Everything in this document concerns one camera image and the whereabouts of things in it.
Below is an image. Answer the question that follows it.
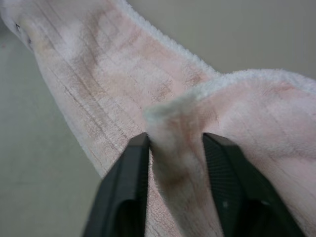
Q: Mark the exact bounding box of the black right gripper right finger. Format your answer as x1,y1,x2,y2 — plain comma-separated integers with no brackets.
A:
202,132,307,237

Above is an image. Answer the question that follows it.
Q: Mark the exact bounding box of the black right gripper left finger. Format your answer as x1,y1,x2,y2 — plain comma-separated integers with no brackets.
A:
82,132,151,237

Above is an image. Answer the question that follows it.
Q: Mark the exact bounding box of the pink fluffy towel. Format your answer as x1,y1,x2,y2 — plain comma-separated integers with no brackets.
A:
0,0,316,237

